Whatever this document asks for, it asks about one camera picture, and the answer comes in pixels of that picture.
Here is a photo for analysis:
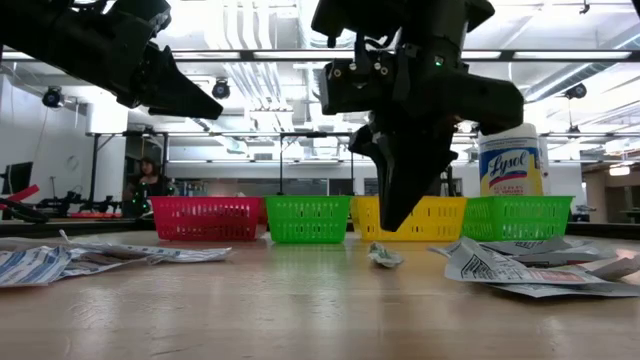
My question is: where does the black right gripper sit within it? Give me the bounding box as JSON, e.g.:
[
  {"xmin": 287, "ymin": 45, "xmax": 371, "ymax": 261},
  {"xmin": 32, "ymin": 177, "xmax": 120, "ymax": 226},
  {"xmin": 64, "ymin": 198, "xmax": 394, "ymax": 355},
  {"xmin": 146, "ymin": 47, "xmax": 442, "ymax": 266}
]
[{"xmin": 319, "ymin": 49, "xmax": 525, "ymax": 233}]

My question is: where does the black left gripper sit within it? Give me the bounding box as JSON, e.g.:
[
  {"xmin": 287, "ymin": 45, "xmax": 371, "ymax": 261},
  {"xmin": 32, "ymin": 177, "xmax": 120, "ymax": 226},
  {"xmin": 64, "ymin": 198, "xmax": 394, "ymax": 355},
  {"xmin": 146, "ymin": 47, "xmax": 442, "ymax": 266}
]
[{"xmin": 74, "ymin": 0, "xmax": 225, "ymax": 121}]

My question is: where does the yellow plastic basket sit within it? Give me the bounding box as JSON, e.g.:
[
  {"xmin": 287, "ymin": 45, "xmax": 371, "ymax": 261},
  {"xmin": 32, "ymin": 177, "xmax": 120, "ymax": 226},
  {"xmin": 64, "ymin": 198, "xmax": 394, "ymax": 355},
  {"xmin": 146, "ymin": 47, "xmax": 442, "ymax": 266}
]
[{"xmin": 351, "ymin": 195, "xmax": 469, "ymax": 243}]

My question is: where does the person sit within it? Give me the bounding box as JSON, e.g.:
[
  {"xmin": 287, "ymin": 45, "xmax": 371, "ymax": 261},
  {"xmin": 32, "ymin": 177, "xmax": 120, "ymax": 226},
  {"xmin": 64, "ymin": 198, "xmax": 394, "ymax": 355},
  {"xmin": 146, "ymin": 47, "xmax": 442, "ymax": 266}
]
[{"xmin": 123, "ymin": 156, "xmax": 177, "ymax": 219}]

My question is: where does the green print white packet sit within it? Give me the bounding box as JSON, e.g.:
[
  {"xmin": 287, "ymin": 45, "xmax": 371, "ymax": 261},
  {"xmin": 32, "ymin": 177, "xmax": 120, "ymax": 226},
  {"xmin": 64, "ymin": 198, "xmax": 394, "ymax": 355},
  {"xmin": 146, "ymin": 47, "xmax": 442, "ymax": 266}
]
[{"xmin": 367, "ymin": 242, "xmax": 405, "ymax": 269}]

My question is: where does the green plastic basket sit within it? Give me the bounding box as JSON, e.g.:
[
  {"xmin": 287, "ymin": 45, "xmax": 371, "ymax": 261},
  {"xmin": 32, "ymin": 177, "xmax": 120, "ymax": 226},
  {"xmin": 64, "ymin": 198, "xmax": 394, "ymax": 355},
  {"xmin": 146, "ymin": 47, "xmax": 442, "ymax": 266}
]
[
  {"xmin": 460, "ymin": 195, "xmax": 575, "ymax": 244},
  {"xmin": 263, "ymin": 195, "xmax": 353, "ymax": 245}
]

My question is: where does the yellow Lysol wipes canister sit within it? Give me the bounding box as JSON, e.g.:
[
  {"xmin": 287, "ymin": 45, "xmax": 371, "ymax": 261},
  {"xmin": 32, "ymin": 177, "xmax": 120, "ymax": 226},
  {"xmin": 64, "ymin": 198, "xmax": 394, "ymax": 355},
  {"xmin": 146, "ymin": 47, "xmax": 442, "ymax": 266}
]
[{"xmin": 477, "ymin": 122, "xmax": 544, "ymax": 198}]

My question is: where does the red plastic basket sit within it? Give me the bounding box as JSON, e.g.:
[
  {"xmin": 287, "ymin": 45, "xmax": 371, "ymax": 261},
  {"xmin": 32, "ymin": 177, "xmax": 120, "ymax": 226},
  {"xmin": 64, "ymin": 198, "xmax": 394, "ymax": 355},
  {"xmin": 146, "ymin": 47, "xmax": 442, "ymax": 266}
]
[{"xmin": 149, "ymin": 195, "xmax": 266, "ymax": 244}]

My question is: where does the blue striped bandage packet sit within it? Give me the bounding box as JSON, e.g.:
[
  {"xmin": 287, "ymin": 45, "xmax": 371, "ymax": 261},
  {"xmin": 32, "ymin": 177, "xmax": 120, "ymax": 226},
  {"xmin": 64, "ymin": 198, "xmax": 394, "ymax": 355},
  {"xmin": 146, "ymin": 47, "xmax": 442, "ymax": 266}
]
[
  {"xmin": 0, "ymin": 244, "xmax": 74, "ymax": 289},
  {"xmin": 58, "ymin": 229, "xmax": 151, "ymax": 279},
  {"xmin": 144, "ymin": 245, "xmax": 235, "ymax": 265}
]

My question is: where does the dark distant monitor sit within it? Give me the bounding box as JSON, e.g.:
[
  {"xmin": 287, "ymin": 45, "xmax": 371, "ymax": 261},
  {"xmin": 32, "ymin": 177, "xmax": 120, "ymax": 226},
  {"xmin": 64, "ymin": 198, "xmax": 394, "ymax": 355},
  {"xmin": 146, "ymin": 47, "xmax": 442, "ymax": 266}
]
[{"xmin": 0, "ymin": 160, "xmax": 34, "ymax": 196}]

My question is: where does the red distant object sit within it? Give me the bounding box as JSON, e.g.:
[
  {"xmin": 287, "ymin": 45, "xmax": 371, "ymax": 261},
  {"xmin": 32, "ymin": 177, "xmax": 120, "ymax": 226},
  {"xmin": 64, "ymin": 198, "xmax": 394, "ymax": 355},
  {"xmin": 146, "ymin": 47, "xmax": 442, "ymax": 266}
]
[{"xmin": 0, "ymin": 183, "xmax": 41, "ymax": 207}]

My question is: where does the black overhead beam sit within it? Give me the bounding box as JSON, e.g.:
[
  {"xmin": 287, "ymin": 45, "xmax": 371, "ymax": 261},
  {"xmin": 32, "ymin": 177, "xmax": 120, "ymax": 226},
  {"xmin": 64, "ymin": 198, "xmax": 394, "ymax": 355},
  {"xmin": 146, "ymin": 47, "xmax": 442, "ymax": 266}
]
[{"xmin": 172, "ymin": 48, "xmax": 640, "ymax": 63}]

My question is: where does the black mounted camera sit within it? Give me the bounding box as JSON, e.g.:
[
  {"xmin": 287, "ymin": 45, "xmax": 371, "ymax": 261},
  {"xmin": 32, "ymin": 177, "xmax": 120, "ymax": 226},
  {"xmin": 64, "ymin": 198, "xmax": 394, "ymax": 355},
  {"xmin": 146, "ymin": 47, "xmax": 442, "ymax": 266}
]
[
  {"xmin": 563, "ymin": 82, "xmax": 589, "ymax": 101},
  {"xmin": 210, "ymin": 79, "xmax": 232, "ymax": 101},
  {"xmin": 41, "ymin": 85, "xmax": 65, "ymax": 109}
]

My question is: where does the black distant workstation frame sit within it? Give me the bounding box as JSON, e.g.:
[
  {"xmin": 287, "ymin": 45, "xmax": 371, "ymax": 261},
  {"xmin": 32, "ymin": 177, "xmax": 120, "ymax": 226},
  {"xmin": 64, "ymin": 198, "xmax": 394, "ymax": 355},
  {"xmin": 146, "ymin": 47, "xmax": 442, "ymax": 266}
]
[{"xmin": 84, "ymin": 129, "xmax": 357, "ymax": 197}]

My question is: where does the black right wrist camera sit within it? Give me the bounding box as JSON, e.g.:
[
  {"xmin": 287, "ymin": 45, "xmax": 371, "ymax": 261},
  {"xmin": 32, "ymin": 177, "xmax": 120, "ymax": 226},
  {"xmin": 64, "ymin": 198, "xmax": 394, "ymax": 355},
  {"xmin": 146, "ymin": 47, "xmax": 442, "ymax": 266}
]
[{"xmin": 310, "ymin": 0, "xmax": 402, "ymax": 49}]

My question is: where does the black aluminium table frame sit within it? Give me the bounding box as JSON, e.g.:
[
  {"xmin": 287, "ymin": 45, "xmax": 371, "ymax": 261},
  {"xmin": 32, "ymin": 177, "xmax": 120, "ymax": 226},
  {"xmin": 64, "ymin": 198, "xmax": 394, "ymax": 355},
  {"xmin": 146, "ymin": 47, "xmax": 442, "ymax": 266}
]
[{"xmin": 0, "ymin": 218, "xmax": 640, "ymax": 241}]

